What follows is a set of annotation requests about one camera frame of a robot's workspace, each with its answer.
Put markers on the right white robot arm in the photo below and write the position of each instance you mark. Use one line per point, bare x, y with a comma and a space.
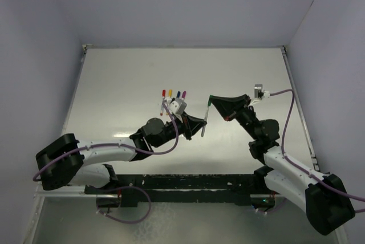
323, 198

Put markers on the green pen cap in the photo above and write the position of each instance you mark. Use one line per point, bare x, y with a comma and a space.
209, 100

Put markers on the green white pen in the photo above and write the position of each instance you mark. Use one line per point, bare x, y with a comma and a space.
206, 121

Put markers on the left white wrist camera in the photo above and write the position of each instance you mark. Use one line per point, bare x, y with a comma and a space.
176, 106

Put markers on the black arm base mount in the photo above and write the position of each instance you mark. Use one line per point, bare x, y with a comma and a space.
128, 190

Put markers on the red white pen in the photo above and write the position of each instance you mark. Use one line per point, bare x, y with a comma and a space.
162, 106

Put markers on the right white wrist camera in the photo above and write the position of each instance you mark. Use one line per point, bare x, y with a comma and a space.
259, 94

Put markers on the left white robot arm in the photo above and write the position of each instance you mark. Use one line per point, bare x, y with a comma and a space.
68, 161

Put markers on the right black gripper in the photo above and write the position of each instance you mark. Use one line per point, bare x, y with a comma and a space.
227, 107

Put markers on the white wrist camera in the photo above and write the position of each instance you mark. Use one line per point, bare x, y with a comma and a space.
259, 94
176, 106

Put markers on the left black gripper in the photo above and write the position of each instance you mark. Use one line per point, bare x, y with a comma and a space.
195, 124

